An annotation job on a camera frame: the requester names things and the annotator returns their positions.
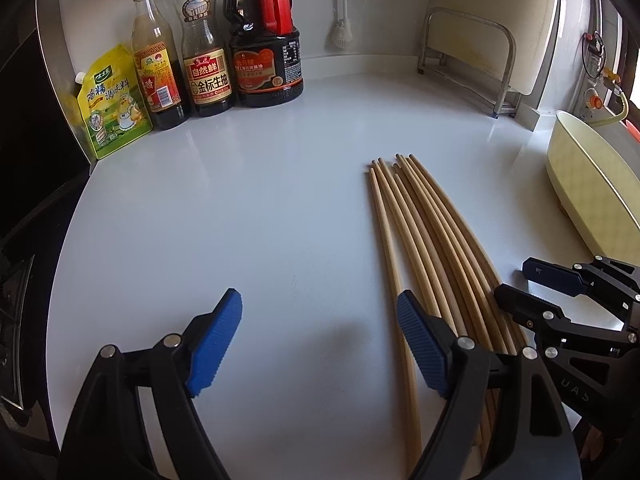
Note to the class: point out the clear soy sauce bottle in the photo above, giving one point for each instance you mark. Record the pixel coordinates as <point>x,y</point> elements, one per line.
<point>207,80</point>

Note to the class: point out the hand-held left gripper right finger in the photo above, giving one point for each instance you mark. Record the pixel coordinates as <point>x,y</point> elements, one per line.
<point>420,345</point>

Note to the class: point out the cream plastic basin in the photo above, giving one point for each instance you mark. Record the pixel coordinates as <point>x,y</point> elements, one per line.
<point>590,175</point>

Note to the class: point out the white cutting board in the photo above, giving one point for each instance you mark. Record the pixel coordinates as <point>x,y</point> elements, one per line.
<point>500,0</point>

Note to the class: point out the black gas stove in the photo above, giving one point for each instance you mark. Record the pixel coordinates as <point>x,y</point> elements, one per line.
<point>15,310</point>

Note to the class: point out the bundle of wooden chopsticks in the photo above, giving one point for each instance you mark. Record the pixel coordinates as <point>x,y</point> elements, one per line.
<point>425,240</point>

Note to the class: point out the gas regulator orange knob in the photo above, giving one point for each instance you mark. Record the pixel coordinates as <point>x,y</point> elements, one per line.
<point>596,101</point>

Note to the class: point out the gas shutoff valve red knob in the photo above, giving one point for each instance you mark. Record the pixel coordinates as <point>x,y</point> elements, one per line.
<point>595,45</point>

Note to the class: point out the white dish brush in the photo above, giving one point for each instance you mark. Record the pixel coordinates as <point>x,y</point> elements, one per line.
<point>341,35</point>

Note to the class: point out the red plastic dish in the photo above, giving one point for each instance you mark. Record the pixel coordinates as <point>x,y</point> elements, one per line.
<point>632,132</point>

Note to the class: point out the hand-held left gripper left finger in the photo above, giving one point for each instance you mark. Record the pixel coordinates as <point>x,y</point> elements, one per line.
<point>215,340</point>

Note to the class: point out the large soy sauce jug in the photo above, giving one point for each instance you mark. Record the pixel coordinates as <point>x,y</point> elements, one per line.
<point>265,70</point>

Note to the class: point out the stainless steel rack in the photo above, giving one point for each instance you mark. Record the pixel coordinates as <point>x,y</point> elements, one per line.
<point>511,55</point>

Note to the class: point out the dark vinegar bottle yellow cap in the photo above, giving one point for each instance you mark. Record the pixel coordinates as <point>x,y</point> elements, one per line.
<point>157,85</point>

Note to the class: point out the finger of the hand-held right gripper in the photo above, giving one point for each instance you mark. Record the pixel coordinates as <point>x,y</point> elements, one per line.
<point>520,305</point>
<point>550,276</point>

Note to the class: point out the metal gas pipe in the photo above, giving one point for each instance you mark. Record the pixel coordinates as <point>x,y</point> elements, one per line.
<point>597,10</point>

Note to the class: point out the yellow green seasoning pouch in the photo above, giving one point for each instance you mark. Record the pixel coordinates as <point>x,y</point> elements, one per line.
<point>112,105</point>

